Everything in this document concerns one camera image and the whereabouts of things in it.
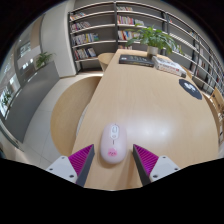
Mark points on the tan round-back chair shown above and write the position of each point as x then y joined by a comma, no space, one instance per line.
68,110
106,60

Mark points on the pale pink computer mouse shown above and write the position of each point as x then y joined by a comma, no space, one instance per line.
113,143

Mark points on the small potted floor plant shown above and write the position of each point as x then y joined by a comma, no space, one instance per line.
43,59
6,99

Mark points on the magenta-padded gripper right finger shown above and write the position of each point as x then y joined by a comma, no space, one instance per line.
150,164

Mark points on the green potted plant white pot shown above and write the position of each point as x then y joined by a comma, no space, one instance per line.
154,39

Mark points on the black hardcover book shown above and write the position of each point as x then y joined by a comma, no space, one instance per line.
136,60

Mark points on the grey bookshelf unit with books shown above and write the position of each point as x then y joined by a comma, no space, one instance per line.
96,33

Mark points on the white illustrated cover book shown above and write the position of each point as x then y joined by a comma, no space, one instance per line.
168,63

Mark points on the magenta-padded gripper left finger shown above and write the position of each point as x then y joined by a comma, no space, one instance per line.
74,164

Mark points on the group of wooden slatted chairs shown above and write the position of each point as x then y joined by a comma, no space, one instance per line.
217,98

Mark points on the thick book white spine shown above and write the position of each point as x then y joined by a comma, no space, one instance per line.
171,72

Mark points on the dark sheep-face mouse pad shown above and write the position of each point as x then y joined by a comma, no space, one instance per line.
190,88

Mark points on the grey low counter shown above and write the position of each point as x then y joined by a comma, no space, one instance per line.
31,96

